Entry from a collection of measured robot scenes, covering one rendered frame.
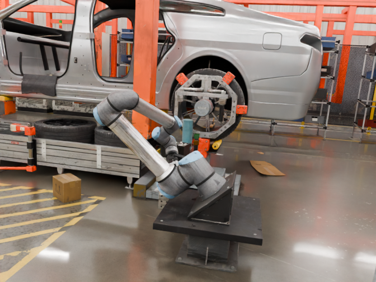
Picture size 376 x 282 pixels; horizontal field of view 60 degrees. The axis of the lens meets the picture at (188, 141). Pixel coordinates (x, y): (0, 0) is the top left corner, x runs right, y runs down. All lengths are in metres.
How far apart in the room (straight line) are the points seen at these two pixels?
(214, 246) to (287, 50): 1.97
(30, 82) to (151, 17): 1.79
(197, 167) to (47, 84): 2.46
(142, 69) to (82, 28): 1.12
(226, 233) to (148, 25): 1.85
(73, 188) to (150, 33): 1.46
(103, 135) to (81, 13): 1.34
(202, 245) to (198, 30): 2.08
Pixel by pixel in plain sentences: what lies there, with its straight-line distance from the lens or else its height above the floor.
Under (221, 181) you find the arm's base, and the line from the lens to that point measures 1.98.
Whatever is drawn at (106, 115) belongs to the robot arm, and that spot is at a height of 0.86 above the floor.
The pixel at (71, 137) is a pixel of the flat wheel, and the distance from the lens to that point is 3.59.
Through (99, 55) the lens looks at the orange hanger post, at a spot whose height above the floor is 1.35.
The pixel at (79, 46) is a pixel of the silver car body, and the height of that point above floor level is 1.34.
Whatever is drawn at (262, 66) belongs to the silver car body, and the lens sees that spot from 3.24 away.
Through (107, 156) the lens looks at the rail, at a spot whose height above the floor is 0.30.
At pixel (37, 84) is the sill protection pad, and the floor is 0.90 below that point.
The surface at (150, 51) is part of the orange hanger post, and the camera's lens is 2.88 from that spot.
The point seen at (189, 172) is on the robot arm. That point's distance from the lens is 1.95.
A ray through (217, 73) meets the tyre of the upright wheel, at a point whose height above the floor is 1.14.
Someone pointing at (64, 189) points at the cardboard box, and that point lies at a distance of 2.90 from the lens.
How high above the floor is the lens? 1.12
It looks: 12 degrees down
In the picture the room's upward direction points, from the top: 4 degrees clockwise
